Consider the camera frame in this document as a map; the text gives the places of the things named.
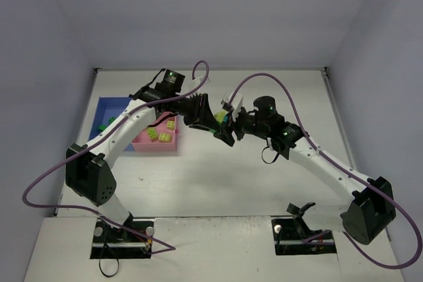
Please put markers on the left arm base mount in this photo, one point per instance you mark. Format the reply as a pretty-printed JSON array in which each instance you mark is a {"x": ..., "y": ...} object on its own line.
[{"x": 110, "y": 243}]

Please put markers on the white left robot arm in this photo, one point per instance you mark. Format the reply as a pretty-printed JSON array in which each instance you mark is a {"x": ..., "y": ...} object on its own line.
[{"x": 88, "y": 168}]

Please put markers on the lime green lego brick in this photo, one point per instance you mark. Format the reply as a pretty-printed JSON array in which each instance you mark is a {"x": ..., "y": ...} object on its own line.
[{"x": 152, "y": 133}]

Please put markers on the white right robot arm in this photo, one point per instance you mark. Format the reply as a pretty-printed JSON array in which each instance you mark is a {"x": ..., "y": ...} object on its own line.
[{"x": 364, "y": 210}]

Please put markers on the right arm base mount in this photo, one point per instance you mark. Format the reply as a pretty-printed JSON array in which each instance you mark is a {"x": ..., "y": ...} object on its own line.
[{"x": 289, "y": 240}]

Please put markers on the yellow printed lego brick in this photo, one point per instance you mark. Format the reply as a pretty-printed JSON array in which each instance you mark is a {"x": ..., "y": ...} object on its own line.
[{"x": 165, "y": 137}]

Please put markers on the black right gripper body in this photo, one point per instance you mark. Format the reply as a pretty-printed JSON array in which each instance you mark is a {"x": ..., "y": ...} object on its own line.
[{"x": 231, "y": 127}]

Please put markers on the blue plastic bin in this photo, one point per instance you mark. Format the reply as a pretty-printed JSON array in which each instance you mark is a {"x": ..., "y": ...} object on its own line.
[{"x": 106, "y": 108}]

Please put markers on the pink plastic bin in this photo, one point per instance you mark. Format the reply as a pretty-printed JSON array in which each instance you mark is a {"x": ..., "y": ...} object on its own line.
[{"x": 142, "y": 142}]

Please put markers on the teal green lego stack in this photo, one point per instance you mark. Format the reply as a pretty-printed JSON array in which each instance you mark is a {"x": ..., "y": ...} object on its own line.
[{"x": 221, "y": 117}]

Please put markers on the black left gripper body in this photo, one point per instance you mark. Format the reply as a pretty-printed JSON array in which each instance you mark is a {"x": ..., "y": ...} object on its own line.
[{"x": 199, "y": 110}]

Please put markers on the pale yellow lego brick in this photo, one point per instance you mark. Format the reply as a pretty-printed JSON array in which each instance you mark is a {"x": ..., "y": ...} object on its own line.
[{"x": 171, "y": 125}]

